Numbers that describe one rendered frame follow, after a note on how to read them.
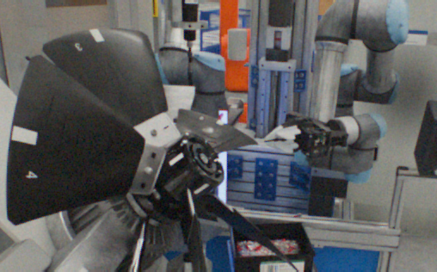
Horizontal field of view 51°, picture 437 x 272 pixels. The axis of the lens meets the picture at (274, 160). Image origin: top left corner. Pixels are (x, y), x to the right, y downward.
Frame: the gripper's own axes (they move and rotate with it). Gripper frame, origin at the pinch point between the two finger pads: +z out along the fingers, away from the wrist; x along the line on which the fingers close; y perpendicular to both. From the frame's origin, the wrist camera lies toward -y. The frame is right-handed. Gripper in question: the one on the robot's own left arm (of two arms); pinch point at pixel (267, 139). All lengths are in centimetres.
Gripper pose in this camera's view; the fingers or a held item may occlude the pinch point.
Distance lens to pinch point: 110.4
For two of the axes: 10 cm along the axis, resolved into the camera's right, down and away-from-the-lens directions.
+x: -1.1, 8.8, 4.5
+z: -8.5, 1.5, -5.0
